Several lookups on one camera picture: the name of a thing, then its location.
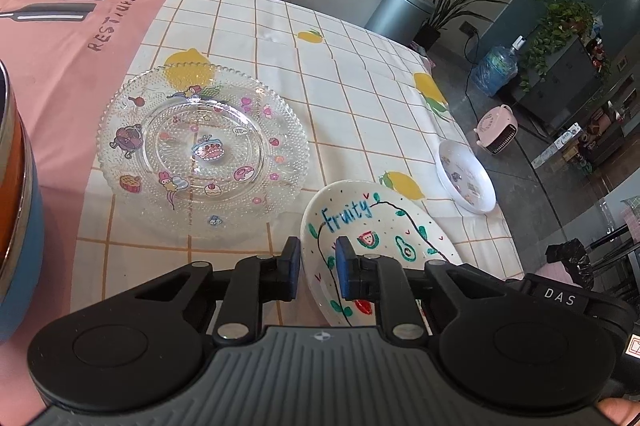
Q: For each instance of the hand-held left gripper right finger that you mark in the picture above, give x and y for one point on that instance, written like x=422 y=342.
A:
x=345 y=266

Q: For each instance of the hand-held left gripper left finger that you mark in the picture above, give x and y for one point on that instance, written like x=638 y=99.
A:
x=292 y=266

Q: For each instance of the white fruit-painted plate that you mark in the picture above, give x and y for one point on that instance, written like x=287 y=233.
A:
x=380 y=216

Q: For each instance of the small white dish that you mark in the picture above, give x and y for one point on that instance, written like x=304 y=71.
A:
x=465 y=176

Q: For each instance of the clear patterned glass plate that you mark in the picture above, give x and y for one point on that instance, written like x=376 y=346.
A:
x=165 y=146

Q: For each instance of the blue steel bowl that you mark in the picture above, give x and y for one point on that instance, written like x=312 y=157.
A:
x=22 y=296

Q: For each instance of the orange steel bowl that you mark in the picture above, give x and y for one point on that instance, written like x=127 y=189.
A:
x=10 y=196

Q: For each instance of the person's right hand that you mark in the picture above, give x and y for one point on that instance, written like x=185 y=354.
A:
x=622 y=413

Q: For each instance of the pink waste bin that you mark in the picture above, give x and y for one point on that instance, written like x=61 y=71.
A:
x=565 y=253

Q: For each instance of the white product package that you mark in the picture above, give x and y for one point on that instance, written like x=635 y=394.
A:
x=555 y=149

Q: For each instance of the pink fan heater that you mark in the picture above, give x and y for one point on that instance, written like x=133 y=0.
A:
x=495 y=131

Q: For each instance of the printed checkered tablecloth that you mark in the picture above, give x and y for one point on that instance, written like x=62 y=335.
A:
x=300 y=81

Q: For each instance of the dark grey cabinet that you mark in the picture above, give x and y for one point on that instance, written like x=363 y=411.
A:
x=565 y=76

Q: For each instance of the blue water jug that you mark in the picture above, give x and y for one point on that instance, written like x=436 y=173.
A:
x=492 y=71

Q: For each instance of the grey trash can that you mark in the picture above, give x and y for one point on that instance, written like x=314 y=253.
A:
x=395 y=16

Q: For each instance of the wall socket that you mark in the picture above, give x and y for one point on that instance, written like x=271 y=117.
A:
x=468 y=30

